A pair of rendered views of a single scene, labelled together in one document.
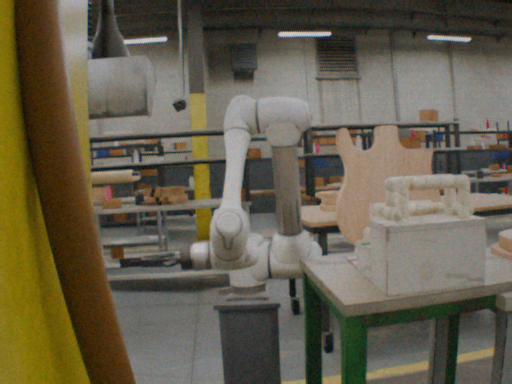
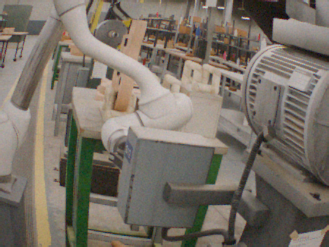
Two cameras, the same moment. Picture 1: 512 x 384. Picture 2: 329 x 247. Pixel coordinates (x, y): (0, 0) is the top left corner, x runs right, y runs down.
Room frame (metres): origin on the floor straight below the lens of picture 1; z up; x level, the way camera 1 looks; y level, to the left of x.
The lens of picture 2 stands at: (1.65, 1.53, 1.33)
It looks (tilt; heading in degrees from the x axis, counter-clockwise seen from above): 11 degrees down; 258
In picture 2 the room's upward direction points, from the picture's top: 11 degrees clockwise
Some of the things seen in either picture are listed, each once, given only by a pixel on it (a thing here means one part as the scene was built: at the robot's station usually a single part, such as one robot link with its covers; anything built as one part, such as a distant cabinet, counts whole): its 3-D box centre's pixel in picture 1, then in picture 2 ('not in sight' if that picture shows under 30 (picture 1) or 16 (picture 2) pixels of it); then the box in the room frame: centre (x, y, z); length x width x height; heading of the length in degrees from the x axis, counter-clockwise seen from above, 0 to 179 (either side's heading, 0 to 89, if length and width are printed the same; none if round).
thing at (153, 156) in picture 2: not in sight; (180, 205); (1.39, 0.65, 0.99); 0.24 x 0.21 x 0.26; 95
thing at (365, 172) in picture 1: (389, 187); (126, 62); (1.43, -0.43, 1.17); 0.35 x 0.04 x 0.40; 92
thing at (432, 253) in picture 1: (427, 252); (193, 108); (1.12, -0.44, 1.02); 0.27 x 0.15 x 0.17; 92
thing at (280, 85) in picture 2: not in sight; (312, 109); (1.15, 0.72, 1.25); 0.41 x 0.27 x 0.26; 95
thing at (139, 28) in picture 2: (348, 141); (139, 29); (1.43, -0.30, 1.32); 0.07 x 0.04 x 0.09; 92
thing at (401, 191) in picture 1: (402, 204); (215, 83); (1.07, -0.35, 1.15); 0.03 x 0.03 x 0.09
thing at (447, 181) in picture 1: (433, 182); (211, 69); (1.07, -0.44, 1.20); 0.20 x 0.03 x 0.03; 91
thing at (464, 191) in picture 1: (463, 199); (204, 77); (1.07, -0.52, 1.15); 0.03 x 0.03 x 0.09
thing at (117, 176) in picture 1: (99, 178); not in sight; (1.17, 0.40, 1.25); 0.18 x 0.03 x 0.03; 95
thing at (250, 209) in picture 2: not in sight; (250, 207); (1.26, 0.73, 1.02); 0.13 x 0.04 x 0.04; 95
